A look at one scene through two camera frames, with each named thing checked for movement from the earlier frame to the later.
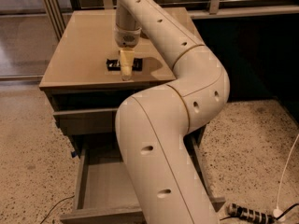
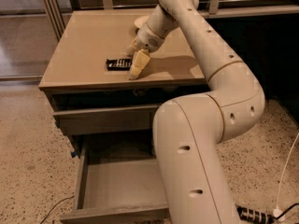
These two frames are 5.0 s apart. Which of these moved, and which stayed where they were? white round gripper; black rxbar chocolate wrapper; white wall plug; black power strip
Moved: white round gripper
Stayed: black rxbar chocolate wrapper; white wall plug; black power strip
